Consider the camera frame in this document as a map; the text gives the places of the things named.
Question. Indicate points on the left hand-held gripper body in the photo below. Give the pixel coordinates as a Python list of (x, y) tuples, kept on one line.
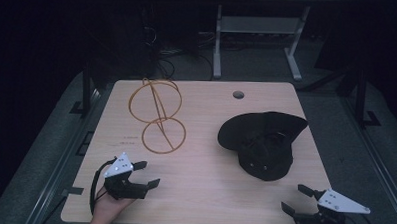
[(122, 181)]

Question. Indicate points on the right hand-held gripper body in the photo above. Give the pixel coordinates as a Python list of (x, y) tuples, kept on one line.
[(329, 213)]

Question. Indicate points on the black baseball cap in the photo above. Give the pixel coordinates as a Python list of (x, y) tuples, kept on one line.
[(262, 144)]

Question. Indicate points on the person's left hand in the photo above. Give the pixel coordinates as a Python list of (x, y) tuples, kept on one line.
[(107, 209)]

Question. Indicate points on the grey metal floor rail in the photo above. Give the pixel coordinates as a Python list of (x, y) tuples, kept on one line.
[(376, 155), (61, 167)]

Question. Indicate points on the black metal stand post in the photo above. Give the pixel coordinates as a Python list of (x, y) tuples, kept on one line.
[(361, 97), (86, 88)]

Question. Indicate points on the grey metal desk frame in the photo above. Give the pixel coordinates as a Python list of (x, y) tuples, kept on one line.
[(256, 25)]

